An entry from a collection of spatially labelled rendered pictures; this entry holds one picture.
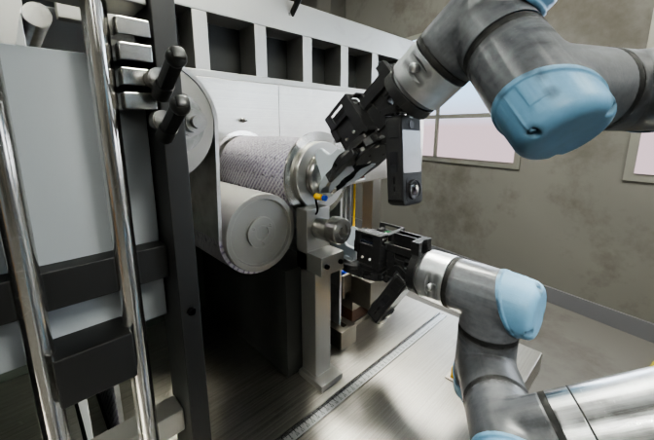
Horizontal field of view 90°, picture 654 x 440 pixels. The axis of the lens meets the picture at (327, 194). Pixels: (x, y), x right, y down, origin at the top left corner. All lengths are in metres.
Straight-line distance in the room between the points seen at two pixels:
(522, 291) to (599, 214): 2.46
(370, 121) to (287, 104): 0.51
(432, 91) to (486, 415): 0.34
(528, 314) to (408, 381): 0.28
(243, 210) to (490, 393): 0.37
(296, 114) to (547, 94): 0.73
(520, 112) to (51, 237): 0.37
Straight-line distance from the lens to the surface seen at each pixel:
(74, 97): 0.31
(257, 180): 0.60
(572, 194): 2.94
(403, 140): 0.42
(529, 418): 0.43
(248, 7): 0.91
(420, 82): 0.39
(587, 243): 2.97
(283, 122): 0.92
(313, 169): 0.52
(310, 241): 0.52
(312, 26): 1.03
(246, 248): 0.50
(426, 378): 0.68
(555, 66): 0.31
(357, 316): 0.78
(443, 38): 0.38
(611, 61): 0.37
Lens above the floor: 1.33
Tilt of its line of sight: 12 degrees down
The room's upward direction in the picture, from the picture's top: straight up
